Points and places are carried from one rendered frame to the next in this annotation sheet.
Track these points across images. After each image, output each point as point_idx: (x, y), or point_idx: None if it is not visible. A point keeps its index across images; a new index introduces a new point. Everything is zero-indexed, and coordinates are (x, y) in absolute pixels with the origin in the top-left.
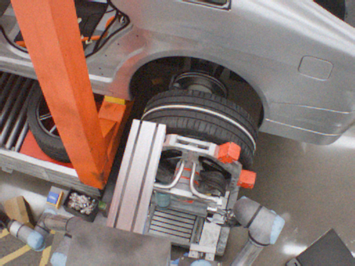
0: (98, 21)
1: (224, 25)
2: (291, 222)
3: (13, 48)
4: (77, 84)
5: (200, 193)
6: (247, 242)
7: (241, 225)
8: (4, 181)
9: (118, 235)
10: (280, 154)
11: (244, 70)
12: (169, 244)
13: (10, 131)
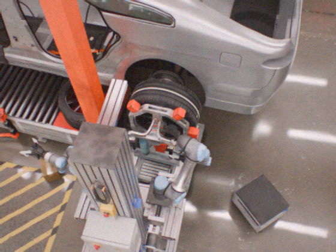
0: (103, 38)
1: (173, 38)
2: (236, 172)
3: (47, 54)
4: (88, 71)
5: (162, 137)
6: (185, 160)
7: (200, 173)
8: None
9: (101, 127)
10: (228, 127)
11: (188, 65)
12: (125, 130)
13: (45, 115)
